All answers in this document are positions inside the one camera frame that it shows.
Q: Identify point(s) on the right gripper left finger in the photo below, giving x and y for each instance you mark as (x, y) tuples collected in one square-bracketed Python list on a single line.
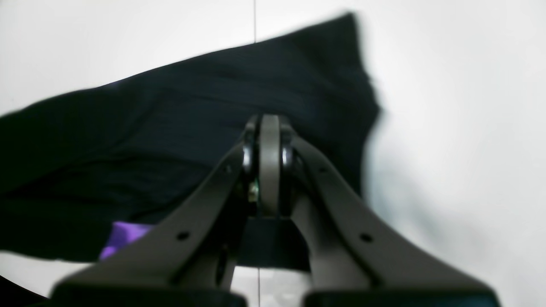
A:
[(189, 258)]

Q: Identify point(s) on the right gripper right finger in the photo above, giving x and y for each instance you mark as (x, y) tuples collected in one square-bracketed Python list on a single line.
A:
[(356, 260)]

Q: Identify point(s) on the black T-shirt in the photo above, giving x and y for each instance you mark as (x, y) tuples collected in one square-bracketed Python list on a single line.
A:
[(134, 149)]

